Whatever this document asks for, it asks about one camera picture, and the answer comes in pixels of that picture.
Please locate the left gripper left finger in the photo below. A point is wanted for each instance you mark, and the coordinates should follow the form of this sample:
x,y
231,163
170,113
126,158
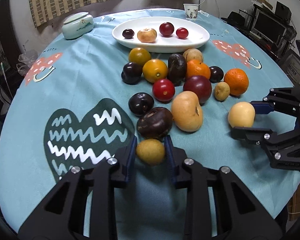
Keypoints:
x,y
82,205

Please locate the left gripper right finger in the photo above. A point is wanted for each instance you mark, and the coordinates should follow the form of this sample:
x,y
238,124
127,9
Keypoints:
x,y
219,205

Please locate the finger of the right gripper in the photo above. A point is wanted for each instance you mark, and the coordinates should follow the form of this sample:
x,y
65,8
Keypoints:
x,y
263,106
251,135

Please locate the pale yellow apricot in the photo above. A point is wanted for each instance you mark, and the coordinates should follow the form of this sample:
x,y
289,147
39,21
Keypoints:
x,y
241,114

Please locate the small beige longan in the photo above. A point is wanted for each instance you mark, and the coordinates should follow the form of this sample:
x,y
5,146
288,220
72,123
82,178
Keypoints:
x,y
221,91

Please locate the large red plum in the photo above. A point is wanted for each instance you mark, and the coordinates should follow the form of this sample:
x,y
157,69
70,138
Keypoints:
x,y
200,85

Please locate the beige pumpkin-shaped fruit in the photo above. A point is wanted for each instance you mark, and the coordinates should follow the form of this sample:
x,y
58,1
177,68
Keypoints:
x,y
187,112

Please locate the dark brown mangosteen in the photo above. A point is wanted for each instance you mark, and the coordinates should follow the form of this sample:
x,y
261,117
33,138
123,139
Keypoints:
x,y
156,124

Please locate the red cherry tomato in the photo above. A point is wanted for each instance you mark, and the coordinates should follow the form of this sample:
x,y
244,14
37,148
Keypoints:
x,y
182,33

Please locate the yellow-brown longan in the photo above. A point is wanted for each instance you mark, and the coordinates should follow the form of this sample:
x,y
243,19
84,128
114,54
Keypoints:
x,y
151,152

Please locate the orange yellow tomato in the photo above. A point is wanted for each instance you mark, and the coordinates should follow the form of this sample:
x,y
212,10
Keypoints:
x,y
154,70

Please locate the dark purple plum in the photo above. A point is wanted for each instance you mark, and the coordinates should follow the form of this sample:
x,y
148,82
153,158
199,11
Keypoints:
x,y
140,103

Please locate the red plum bottom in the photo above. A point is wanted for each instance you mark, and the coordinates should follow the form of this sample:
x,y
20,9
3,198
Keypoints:
x,y
166,29

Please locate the tan pear-like fruit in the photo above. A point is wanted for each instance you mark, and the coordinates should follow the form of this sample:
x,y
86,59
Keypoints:
x,y
148,35

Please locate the small dark plum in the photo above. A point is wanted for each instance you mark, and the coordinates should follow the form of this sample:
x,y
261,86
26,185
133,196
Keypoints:
x,y
128,33
216,74

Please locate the orange tangerine lower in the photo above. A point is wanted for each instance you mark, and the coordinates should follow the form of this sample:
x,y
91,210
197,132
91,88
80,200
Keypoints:
x,y
237,80

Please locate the orange tangerine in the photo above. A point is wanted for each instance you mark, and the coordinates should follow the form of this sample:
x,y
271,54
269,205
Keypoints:
x,y
237,80
196,67

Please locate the orange tangerine upper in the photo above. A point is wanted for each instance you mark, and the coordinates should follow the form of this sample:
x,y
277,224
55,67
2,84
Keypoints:
x,y
196,67

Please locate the computer monitor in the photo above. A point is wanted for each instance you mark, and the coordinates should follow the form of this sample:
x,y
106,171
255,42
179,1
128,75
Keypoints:
x,y
268,27

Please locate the striped beige round fruit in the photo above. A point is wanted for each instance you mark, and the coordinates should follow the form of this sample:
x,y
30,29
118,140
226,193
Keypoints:
x,y
193,54

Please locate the dark mangosteen fruit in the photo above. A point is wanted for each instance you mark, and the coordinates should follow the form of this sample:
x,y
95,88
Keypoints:
x,y
177,68

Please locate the black speaker box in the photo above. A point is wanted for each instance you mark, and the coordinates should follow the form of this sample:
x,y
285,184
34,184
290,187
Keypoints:
x,y
283,12

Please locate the patterned paper cup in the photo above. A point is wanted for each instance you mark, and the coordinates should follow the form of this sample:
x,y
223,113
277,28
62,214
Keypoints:
x,y
191,11

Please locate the green yellow tomato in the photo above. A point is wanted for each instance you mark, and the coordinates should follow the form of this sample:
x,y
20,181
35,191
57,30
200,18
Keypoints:
x,y
139,56

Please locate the dark plum far left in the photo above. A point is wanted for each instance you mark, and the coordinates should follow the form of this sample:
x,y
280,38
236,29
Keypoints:
x,y
131,73

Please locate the clear plastic bag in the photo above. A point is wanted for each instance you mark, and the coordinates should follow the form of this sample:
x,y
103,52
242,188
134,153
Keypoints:
x,y
25,61

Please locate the white ceramic lidded jar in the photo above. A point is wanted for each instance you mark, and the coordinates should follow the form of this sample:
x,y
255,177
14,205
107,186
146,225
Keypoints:
x,y
77,25

